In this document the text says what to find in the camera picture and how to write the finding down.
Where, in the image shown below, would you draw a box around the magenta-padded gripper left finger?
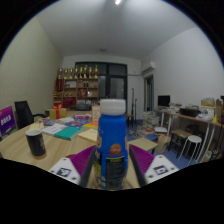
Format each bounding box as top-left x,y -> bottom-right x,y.
48,144 -> 98,188

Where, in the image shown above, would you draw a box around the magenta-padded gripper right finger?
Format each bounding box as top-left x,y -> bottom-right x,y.
128,143 -> 180,188

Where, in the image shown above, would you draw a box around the blue drink bottle white cap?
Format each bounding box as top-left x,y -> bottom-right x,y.
94,98 -> 130,192

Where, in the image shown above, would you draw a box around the low square wooden table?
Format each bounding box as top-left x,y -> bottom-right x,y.
127,136 -> 159,154

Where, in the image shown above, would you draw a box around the teal book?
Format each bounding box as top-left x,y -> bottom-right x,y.
53,125 -> 82,141

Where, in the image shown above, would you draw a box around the orange book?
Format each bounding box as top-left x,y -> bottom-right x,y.
82,121 -> 99,130

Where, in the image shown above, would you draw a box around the blue book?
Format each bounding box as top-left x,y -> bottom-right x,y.
64,120 -> 84,129

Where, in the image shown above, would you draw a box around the book stacks on floor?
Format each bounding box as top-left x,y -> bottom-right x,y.
138,110 -> 161,138

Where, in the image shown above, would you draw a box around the white book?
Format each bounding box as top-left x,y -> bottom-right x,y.
41,122 -> 69,136

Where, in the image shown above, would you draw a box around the wooden stool dark legs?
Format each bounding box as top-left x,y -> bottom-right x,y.
168,128 -> 193,154

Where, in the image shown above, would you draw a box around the black cup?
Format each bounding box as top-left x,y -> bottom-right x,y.
25,128 -> 48,160

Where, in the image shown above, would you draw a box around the beige printed box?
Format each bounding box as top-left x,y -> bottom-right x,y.
91,105 -> 102,124

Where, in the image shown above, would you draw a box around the colourful magazine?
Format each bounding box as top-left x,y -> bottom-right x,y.
38,118 -> 56,127

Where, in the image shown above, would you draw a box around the yellow gift box red ribbon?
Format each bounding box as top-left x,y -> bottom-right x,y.
49,103 -> 68,120

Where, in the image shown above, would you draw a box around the black microphone stand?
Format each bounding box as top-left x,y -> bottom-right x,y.
129,87 -> 138,128

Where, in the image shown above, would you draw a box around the white round stool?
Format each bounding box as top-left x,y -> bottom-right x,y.
177,134 -> 203,163

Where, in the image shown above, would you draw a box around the cream notebook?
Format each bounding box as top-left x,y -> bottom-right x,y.
29,122 -> 44,132

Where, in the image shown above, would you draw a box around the black computer monitor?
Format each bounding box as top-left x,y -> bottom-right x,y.
157,94 -> 171,108

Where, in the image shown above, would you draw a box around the long wooden side desk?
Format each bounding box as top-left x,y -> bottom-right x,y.
156,108 -> 224,164

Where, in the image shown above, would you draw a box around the black printer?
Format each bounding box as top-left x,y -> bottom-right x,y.
179,107 -> 202,118

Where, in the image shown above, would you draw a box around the wooden shelf unit with trophies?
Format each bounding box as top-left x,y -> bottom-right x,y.
53,64 -> 100,110

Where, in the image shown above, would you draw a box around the black office chair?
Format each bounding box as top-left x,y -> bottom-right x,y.
14,100 -> 48,130

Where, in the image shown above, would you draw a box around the black framed glass door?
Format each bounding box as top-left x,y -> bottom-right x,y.
74,61 -> 128,114

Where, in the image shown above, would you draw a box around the purple sign board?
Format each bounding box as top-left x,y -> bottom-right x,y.
0,105 -> 17,138

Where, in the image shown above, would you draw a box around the white air conditioner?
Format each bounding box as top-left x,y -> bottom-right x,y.
141,60 -> 157,74

